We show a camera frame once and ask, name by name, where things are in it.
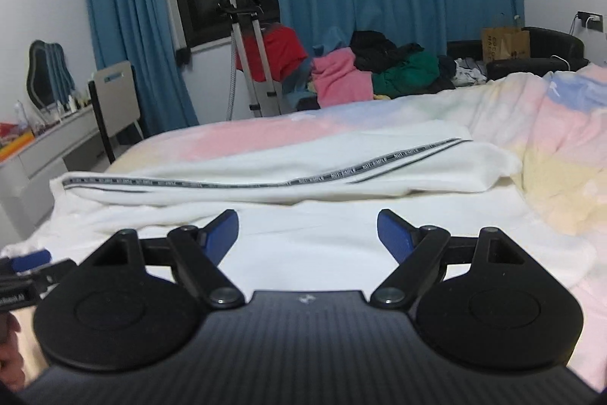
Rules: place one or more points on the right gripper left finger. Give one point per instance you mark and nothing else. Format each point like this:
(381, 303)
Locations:
(133, 302)

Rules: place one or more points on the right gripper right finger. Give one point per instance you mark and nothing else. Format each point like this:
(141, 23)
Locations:
(483, 303)

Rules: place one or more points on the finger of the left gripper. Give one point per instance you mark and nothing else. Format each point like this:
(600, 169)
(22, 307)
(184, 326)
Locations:
(21, 264)

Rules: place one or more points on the white sweatpants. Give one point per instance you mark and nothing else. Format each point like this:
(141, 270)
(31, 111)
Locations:
(308, 211)

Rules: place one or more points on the person's left hand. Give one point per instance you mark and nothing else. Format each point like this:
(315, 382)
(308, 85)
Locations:
(12, 363)

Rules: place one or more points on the white desk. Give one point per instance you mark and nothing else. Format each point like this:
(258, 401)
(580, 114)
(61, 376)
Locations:
(26, 175)

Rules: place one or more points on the black mirror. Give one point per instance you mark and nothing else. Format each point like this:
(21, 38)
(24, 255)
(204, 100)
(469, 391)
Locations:
(49, 80)

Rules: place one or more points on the beige chair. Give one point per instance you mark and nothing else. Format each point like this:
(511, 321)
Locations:
(115, 103)

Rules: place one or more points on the pastel bed duvet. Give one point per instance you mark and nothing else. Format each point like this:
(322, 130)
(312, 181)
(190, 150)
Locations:
(556, 125)

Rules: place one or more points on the patterned white garment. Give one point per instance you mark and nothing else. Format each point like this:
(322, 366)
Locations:
(469, 72)

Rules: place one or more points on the brown paper bag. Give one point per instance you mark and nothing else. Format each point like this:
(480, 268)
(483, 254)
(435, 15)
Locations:
(508, 41)

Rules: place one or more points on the black sofa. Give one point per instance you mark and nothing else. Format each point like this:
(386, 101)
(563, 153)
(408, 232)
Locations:
(551, 51)

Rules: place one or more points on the pink garment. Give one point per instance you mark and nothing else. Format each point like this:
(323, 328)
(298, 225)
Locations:
(337, 81)

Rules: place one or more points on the black garment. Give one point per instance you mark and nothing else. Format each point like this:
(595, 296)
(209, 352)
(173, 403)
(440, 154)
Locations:
(375, 53)

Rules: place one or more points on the left blue curtain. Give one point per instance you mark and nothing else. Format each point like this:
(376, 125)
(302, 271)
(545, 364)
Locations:
(139, 31)

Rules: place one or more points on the red garment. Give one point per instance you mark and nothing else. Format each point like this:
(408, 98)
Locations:
(284, 52)

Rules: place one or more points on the garment steamer stand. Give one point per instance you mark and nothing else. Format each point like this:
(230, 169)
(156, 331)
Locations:
(264, 99)

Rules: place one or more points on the wall socket with charger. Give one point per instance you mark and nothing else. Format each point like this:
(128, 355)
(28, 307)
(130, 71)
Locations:
(590, 21)

